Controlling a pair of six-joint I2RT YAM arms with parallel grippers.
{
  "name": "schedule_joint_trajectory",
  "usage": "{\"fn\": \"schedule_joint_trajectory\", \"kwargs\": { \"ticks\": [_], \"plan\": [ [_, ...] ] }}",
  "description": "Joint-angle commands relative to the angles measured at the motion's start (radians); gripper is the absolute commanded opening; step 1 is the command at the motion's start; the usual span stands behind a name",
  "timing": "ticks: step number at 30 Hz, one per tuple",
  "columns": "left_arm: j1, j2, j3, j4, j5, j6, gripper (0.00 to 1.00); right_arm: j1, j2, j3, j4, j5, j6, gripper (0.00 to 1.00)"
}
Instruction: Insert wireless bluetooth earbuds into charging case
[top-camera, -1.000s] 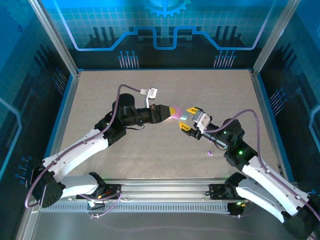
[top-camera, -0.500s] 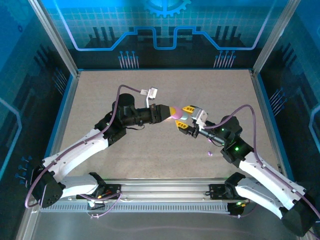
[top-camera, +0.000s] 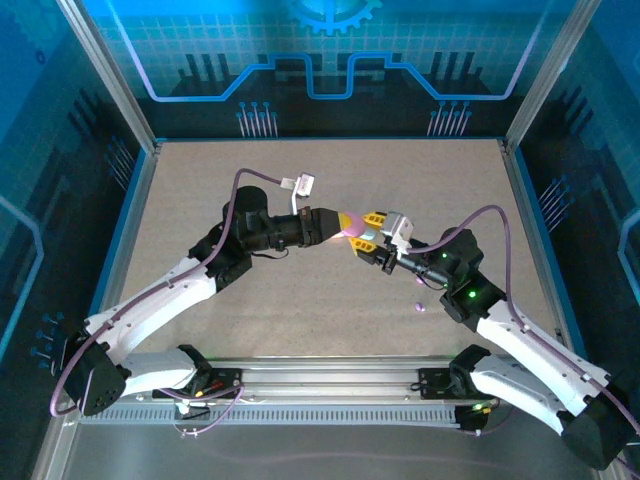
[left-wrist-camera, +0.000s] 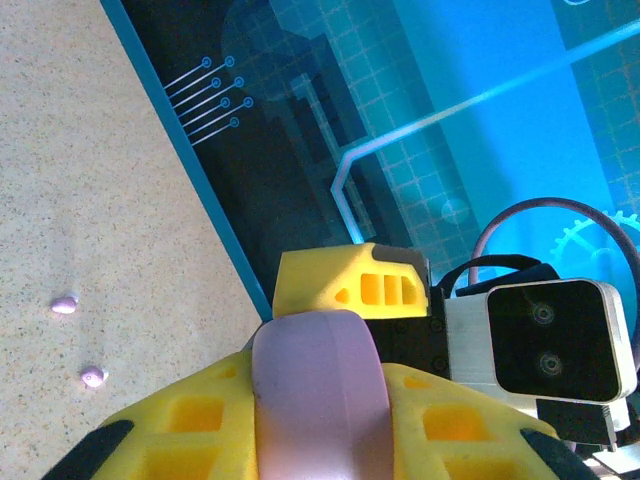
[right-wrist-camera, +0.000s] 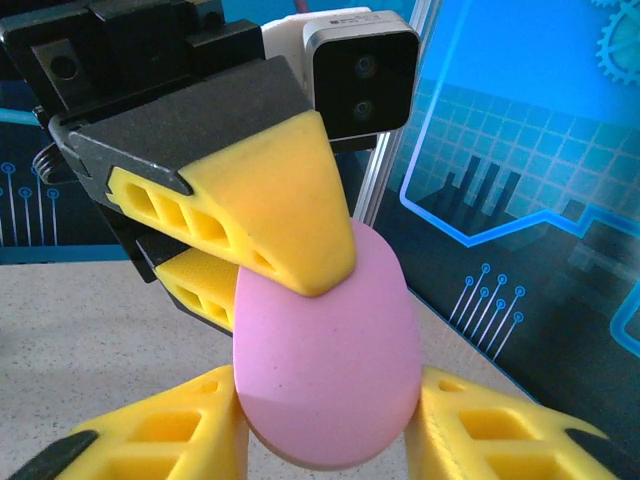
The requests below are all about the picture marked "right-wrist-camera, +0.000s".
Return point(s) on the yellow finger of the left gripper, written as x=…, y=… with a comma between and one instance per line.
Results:
x=280, y=210
x=200, y=280

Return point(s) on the purple earbud charging case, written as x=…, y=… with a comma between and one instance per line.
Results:
x=325, y=360

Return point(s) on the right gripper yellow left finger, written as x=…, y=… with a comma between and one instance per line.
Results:
x=225, y=425

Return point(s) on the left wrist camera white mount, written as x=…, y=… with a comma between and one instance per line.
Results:
x=365, y=75

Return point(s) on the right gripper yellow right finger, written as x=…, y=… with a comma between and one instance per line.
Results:
x=430, y=450

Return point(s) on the aluminium frame post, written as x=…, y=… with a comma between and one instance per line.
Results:
x=375, y=175

